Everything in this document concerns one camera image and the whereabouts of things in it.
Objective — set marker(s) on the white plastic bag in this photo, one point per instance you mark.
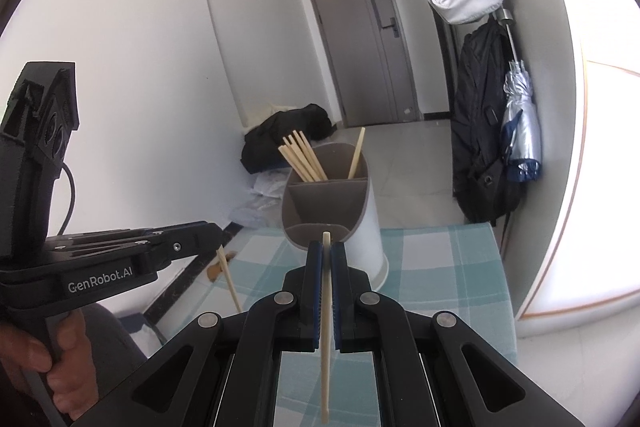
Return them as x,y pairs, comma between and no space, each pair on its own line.
270,184

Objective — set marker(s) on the white utensil holder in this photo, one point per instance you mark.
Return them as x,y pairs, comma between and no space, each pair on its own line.
367,247

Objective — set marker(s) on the silver folding umbrella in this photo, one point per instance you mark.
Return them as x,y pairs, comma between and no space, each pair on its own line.
522,132

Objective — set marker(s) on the cream cloth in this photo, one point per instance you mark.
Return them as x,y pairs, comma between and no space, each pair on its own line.
260,117

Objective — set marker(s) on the person's left hand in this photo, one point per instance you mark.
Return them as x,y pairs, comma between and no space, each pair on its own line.
75,357

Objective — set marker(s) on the black backpack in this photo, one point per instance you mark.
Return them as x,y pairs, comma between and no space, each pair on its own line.
480,132

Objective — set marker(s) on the clear plastic bag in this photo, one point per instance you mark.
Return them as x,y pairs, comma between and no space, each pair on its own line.
255,212

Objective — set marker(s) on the grey door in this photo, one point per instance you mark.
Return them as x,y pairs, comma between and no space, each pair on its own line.
360,47

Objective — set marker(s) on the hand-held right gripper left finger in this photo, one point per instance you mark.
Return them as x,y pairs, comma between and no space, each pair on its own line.
310,287

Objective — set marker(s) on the black jacket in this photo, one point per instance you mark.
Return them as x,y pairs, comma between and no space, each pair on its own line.
280,132

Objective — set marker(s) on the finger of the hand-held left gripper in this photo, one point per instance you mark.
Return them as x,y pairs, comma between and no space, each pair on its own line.
195,242
125,234

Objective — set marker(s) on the teal checked tablecloth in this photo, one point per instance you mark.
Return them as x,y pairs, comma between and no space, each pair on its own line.
440,267

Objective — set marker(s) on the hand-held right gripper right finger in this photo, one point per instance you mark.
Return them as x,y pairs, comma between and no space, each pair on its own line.
341,287

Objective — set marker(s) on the brown floor object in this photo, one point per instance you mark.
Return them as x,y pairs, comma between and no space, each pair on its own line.
214,272

